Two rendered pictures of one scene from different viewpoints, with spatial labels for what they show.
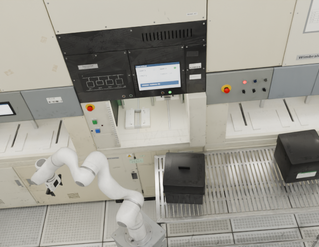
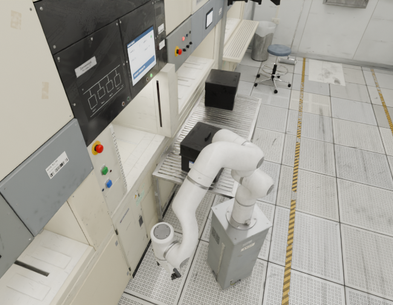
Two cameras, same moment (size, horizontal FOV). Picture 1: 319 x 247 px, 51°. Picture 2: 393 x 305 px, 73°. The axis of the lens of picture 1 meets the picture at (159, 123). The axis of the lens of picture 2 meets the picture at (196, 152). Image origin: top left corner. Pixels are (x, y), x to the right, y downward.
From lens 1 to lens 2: 1.83 m
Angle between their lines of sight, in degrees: 51
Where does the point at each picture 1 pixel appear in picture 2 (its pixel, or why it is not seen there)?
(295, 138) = (214, 77)
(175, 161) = (195, 140)
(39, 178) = (194, 237)
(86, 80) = (88, 96)
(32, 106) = (26, 207)
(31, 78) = (9, 139)
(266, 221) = not seen: hidden behind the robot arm
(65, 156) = (224, 149)
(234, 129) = not seen: hidden behind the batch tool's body
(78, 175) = (257, 150)
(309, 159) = (236, 79)
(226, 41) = not seen: outside the picture
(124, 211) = (263, 175)
